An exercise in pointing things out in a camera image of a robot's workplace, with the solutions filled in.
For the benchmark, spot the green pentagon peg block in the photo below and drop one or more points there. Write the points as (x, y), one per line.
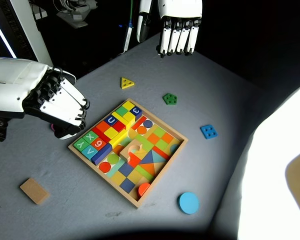
(170, 99)

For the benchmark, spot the grey table cloth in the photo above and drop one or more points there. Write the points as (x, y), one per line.
(65, 187)

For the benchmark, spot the white frame post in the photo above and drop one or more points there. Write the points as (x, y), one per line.
(32, 32)

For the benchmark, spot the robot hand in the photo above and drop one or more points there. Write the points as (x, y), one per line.
(17, 85)
(180, 10)

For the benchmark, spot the yellow triangle peg block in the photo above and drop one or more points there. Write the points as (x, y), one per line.
(127, 83)

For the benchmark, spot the blue number tag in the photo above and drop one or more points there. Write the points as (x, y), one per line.
(136, 111)

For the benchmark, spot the white light strip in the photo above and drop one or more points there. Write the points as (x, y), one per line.
(2, 35)

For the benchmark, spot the white machine part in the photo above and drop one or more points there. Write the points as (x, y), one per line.
(75, 18)

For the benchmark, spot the tan rectangular wooden block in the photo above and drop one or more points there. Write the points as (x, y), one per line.
(35, 191)

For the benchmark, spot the light blue disc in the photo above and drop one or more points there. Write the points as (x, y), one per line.
(188, 203)

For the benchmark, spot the blue square peg block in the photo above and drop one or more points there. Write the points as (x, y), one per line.
(209, 132)

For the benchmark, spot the pink disc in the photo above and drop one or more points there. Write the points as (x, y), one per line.
(52, 127)

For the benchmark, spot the wooden block tray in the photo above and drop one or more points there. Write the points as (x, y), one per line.
(162, 172)

